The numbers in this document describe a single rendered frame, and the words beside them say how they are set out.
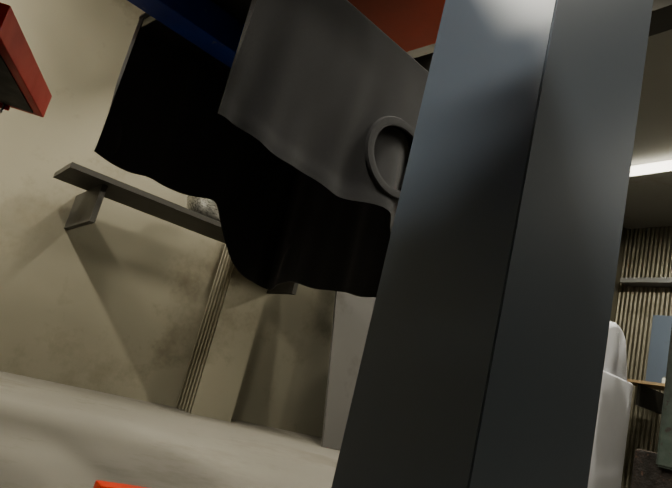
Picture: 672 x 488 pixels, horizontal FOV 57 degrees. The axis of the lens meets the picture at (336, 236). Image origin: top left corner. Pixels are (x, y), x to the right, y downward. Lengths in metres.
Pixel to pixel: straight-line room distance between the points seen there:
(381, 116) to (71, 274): 3.27
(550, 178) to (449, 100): 0.17
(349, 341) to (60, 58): 2.67
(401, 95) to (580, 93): 0.49
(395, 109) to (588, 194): 0.51
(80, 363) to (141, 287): 0.60
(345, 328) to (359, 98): 3.51
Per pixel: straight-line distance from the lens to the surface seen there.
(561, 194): 0.66
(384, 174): 1.09
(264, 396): 4.75
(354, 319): 4.56
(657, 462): 5.47
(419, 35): 1.45
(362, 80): 1.08
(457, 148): 0.70
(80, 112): 4.30
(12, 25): 2.01
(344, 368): 4.42
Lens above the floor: 0.33
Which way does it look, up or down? 14 degrees up
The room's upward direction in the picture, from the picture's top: 14 degrees clockwise
